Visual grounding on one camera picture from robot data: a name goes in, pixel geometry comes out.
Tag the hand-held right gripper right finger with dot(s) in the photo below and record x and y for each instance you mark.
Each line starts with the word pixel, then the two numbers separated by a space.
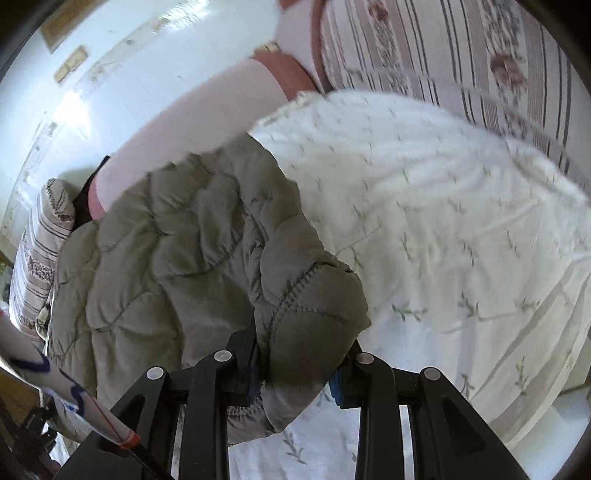
pixel 337 392

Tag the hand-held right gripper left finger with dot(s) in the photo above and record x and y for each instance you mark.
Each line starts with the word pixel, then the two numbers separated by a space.
pixel 253 392

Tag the olive quilted hooded jacket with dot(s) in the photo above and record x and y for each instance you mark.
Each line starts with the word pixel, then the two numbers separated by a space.
pixel 194 258

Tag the white leaf-print bed sheet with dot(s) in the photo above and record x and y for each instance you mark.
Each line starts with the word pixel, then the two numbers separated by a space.
pixel 438 221

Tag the striped floral pillow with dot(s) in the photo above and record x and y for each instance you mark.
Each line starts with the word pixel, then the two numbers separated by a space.
pixel 39 258

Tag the black cloth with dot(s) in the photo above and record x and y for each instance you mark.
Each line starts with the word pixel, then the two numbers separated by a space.
pixel 87 198

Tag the pink quilted mattress pad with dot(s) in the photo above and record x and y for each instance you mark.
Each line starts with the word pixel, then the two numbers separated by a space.
pixel 194 110

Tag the cream crumpled cloth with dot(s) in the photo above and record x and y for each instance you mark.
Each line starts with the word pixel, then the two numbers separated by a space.
pixel 268 48

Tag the striped floral sofa cushion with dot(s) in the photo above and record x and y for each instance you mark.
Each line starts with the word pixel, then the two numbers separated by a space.
pixel 452 50

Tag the dark metal frame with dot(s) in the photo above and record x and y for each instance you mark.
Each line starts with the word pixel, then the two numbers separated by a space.
pixel 23 443

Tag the small tan wall frame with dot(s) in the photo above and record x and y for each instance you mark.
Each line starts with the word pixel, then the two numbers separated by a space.
pixel 70 64

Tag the large tan wall frame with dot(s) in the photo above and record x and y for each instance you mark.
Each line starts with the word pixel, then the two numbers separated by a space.
pixel 64 23

